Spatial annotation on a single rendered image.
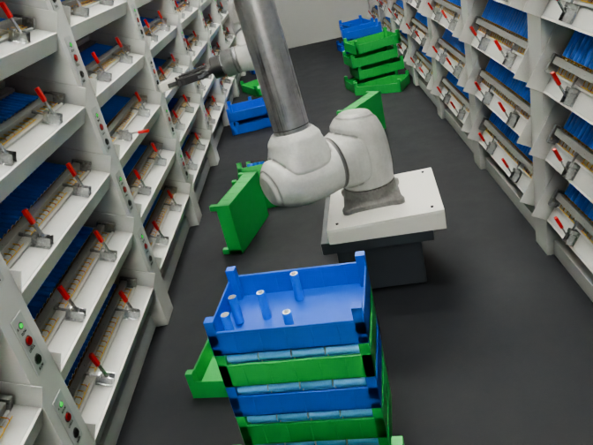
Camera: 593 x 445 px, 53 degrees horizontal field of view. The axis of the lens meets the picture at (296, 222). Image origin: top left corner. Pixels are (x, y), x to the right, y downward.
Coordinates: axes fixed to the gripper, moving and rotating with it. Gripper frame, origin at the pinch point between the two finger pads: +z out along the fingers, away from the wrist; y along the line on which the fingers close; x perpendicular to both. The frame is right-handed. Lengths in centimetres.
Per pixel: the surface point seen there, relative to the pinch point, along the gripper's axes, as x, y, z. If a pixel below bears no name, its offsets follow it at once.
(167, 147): -25.0, 15.5, 15.5
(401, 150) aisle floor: -72, 54, -74
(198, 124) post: -37, 86, 18
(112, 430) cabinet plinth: -57, -100, 20
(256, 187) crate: -49, 7, -13
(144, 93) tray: -2.3, 15.5, 14.5
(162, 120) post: -14.4, 15.8, 12.5
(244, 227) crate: -56, -10, -7
